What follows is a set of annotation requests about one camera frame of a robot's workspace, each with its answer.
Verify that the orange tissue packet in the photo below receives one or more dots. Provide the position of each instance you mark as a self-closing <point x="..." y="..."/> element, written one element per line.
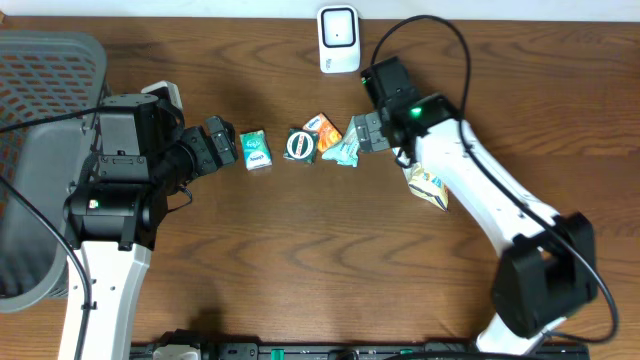
<point x="328" y="134"/>

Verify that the yellow printed bag pack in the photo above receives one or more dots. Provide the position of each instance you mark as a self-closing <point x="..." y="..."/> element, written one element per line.
<point x="426" y="186"/>

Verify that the dark green round-logo packet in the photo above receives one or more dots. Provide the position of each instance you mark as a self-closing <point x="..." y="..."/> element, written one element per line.
<point x="301" y="146"/>

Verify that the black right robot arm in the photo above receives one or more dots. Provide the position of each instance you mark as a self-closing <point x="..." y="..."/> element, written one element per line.
<point x="546" y="270"/>

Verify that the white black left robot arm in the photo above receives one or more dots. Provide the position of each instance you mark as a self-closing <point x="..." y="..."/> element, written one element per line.
<point x="146" y="155"/>

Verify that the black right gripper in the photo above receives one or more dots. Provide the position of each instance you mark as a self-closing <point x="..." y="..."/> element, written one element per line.
<point x="369" y="133"/>

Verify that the grey plastic shopping basket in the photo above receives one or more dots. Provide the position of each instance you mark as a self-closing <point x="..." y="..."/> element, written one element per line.
<point x="43" y="74"/>

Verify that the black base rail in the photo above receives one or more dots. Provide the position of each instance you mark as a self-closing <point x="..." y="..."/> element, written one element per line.
<point x="187" y="344"/>

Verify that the white barcode scanner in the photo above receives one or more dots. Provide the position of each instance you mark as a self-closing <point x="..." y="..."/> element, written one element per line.
<point x="338" y="39"/>

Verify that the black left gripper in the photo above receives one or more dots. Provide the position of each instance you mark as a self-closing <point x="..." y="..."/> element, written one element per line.
<point x="210" y="151"/>

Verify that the white teal tissue pack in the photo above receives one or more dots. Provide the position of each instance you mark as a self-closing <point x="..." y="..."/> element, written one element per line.
<point x="255" y="150"/>

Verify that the teal snack packet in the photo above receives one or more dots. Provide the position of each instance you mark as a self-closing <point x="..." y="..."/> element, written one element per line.
<point x="345" y="152"/>

